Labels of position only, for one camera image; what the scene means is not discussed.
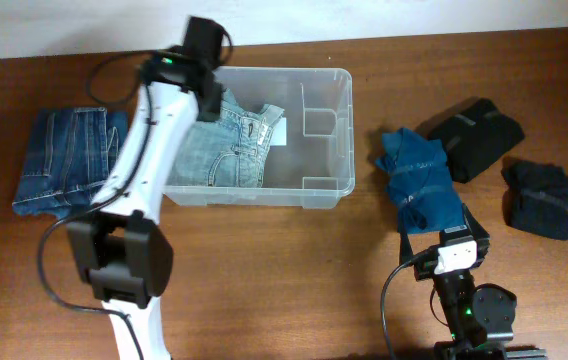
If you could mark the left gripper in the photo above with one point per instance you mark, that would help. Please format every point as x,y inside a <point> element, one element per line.
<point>212,103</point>

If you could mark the small black garment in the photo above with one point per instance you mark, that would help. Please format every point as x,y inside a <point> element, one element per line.
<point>539,202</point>

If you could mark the white label in container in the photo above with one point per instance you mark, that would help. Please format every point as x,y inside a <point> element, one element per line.
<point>279,135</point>

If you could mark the dark blue jeans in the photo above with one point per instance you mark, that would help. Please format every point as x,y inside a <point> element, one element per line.
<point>70,153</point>

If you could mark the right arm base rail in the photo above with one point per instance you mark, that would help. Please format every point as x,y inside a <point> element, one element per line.
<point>452,351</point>

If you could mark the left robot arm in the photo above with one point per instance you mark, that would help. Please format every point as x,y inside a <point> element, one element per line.
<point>117,245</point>

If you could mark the teal shirt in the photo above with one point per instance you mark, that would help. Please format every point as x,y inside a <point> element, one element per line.
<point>420,184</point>

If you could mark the large black garment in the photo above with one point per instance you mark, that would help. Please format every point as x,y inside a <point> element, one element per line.
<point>476,138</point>

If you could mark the clear plastic storage container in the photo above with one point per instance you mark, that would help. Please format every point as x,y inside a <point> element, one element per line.
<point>316,168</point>

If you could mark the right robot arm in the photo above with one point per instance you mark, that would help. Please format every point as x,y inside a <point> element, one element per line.
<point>476,315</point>

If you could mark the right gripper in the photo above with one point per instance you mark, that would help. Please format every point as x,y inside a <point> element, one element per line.
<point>482,239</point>

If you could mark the light blue jeans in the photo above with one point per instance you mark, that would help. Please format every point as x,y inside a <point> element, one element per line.
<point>230,152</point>

